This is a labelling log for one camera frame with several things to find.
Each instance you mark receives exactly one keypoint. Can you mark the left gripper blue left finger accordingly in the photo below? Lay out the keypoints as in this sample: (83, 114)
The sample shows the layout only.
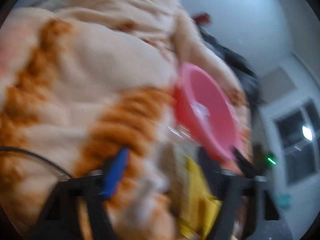
(113, 171)

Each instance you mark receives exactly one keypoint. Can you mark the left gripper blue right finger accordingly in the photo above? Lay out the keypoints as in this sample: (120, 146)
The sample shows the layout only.
(219, 183)

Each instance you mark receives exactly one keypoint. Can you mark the yellow snack packet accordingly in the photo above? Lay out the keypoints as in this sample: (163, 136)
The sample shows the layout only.
(199, 208)

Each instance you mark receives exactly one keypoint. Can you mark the clear oat bar packet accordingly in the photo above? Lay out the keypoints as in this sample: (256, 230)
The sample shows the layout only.
(173, 163)

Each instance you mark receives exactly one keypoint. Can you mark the pink plastic basin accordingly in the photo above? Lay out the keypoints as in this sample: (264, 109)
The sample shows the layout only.
(202, 107)

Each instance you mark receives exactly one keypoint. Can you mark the window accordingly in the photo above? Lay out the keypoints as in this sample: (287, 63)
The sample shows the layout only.
(295, 131)

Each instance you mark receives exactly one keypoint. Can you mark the black leather jacket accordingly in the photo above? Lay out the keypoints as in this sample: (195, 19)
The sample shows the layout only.
(239, 65)

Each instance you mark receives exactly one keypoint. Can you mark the beige orange fleece blanket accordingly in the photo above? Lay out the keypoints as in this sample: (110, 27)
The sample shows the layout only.
(81, 82)

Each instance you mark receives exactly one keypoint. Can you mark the red orange bag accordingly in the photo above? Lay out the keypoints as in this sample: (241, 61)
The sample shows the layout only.
(202, 19)

